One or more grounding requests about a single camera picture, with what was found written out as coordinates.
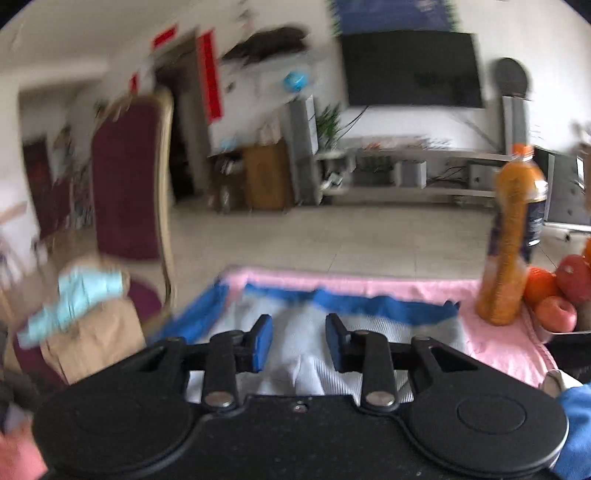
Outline grey and blue sweater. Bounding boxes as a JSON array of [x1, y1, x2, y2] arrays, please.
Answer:
[[154, 281, 591, 480]]

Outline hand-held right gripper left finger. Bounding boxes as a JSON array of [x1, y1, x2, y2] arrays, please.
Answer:
[[134, 315, 274, 412]]

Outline cream cloth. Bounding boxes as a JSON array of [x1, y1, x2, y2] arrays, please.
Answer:
[[540, 369, 583, 398]]

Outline brown wooden cabinet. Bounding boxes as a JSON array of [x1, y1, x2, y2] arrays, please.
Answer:
[[242, 143, 294, 210]]

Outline maroon chair with gold frame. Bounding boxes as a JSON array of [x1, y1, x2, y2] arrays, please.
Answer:
[[14, 90, 178, 384]]

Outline grey drawer cabinet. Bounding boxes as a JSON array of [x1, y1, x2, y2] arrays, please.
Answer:
[[533, 145, 591, 229]]

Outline green potted plant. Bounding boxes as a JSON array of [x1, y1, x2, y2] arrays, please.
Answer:
[[316, 106, 342, 148]]

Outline person's left hand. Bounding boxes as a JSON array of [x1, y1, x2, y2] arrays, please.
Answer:
[[0, 422, 49, 480]]

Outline metal television stand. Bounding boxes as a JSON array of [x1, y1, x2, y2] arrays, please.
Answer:
[[316, 136, 513, 204]]

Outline orange juice bottle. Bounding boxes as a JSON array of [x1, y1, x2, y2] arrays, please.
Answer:
[[475, 143, 549, 326]]

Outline grey subwoofer box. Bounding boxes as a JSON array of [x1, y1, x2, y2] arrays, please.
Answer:
[[468, 164, 502, 185]]

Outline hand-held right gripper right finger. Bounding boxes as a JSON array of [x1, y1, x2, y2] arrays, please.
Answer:
[[325, 313, 481, 412]]

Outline pink printed blanket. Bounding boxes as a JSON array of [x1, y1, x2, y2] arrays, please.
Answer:
[[217, 268, 555, 388]]

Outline red horizontal door banner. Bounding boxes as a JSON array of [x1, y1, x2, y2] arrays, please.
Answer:
[[152, 25, 178, 47]]

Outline small orange tangerine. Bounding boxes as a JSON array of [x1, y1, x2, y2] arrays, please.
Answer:
[[524, 267, 561, 305]]

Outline dark red apple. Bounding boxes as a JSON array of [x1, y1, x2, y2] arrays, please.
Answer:
[[554, 254, 591, 303]]

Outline silver tower speaker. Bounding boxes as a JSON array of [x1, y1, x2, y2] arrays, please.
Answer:
[[501, 95, 527, 155], [283, 97, 320, 208]]

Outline blue wall poster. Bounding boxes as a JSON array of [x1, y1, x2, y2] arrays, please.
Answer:
[[330, 0, 455, 33]]

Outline small silver speaker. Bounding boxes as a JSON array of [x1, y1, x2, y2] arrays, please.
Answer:
[[394, 161, 428, 188]]

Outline tan pants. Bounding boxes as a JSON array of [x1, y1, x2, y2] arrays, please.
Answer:
[[39, 258, 148, 384]]

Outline black fruit tray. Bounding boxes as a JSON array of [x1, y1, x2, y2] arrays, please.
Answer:
[[531, 305, 591, 344]]

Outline black flat television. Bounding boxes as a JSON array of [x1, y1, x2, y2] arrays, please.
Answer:
[[339, 31, 485, 109]]

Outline pale red apple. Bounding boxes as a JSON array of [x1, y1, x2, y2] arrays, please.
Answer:
[[536, 295, 578, 333]]

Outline blue globe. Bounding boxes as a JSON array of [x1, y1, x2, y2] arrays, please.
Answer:
[[283, 69, 309, 93]]

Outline teal cloth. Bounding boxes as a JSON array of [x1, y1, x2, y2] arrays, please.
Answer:
[[18, 268, 125, 344]]

